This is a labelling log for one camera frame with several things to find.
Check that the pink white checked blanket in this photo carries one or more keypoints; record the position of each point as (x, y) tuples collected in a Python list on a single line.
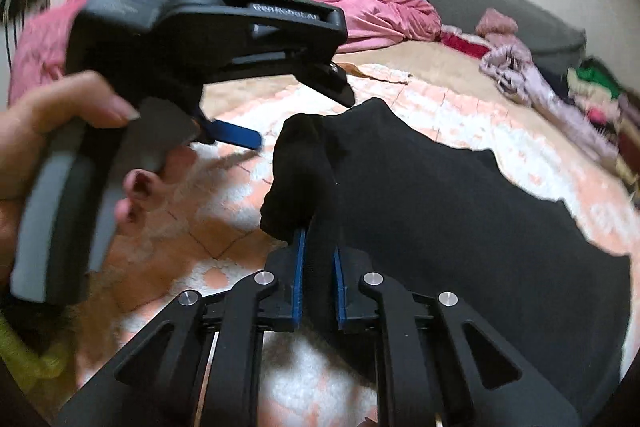
[(440, 107)]

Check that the pink fuzzy cloth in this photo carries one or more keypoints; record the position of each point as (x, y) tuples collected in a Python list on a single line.
[(40, 37)]

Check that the person's left hand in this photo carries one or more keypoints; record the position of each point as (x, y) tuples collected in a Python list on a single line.
[(65, 107)]

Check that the pink duvet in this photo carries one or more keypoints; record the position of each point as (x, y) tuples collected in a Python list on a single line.
[(380, 22)]

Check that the black sweater with orange cuffs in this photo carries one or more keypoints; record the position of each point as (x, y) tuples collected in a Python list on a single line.
[(450, 217)]

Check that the pile of folded clothes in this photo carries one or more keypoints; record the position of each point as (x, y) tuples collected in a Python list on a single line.
[(605, 92)]

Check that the lilac garment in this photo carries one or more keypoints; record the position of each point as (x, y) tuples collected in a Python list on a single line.
[(550, 107)]

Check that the red garment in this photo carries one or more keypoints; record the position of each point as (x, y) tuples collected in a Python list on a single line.
[(462, 43)]

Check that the pink fluffy garment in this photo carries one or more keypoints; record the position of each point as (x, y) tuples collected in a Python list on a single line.
[(496, 22)]

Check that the yellow-green cloth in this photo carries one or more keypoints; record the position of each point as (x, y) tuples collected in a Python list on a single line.
[(25, 352)]

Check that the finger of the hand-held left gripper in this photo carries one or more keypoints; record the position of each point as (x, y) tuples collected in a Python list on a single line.
[(235, 134), (327, 84)]

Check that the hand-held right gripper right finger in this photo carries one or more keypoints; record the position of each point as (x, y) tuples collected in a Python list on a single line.
[(340, 287)]

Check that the beige bed sheet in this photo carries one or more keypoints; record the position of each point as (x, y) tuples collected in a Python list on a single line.
[(425, 57)]

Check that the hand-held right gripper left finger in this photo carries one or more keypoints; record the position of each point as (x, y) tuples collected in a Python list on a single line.
[(300, 277)]

